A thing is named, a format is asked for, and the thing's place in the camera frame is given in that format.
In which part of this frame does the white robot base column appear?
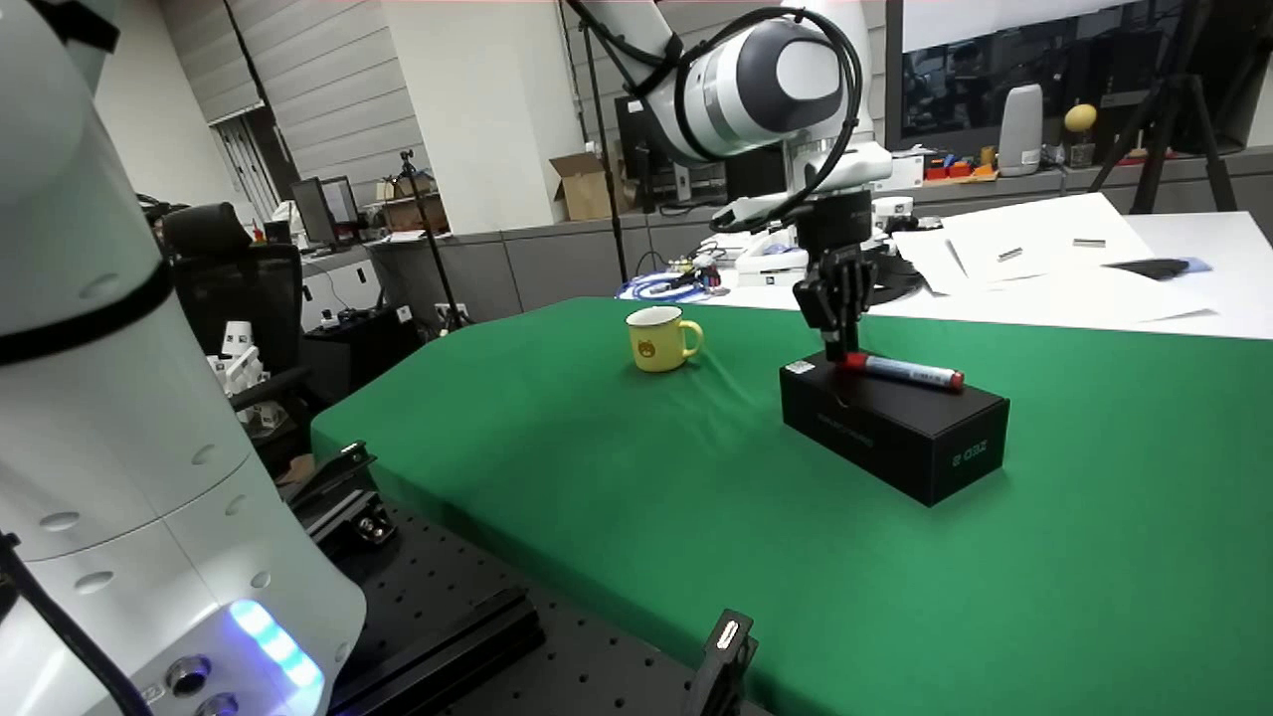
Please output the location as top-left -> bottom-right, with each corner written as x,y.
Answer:
0,0 -> 365,716

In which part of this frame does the blue red marker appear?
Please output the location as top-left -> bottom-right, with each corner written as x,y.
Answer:
842,350 -> 962,395

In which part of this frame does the cardboard box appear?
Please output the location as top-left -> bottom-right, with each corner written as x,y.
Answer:
554,151 -> 611,221

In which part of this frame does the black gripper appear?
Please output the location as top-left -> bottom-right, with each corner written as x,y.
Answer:
796,189 -> 873,362

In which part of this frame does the white side table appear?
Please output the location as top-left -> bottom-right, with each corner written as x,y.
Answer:
622,189 -> 1273,345

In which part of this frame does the black clamp bracket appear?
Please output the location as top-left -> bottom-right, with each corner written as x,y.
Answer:
683,610 -> 759,716

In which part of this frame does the yellow ball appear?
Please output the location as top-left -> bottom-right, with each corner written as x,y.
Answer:
1061,105 -> 1097,135

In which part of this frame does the black tripod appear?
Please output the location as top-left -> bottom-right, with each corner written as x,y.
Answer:
1091,0 -> 1273,213

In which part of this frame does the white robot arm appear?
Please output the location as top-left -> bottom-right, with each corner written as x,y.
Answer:
565,0 -> 893,362

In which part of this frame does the yellow mug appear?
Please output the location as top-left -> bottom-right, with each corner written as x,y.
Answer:
623,307 -> 704,374

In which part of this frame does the black office chair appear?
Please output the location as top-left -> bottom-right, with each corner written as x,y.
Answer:
158,203 -> 301,374

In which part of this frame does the green table cloth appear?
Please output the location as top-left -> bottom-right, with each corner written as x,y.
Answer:
314,298 -> 1273,716

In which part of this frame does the black rectangular box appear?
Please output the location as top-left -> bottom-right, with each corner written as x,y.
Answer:
780,353 -> 1012,505

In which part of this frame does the white speaker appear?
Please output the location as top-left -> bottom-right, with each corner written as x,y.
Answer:
999,82 -> 1044,174

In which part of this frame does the black perforated breadboard table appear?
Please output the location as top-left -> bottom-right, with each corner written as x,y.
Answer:
284,447 -> 704,716

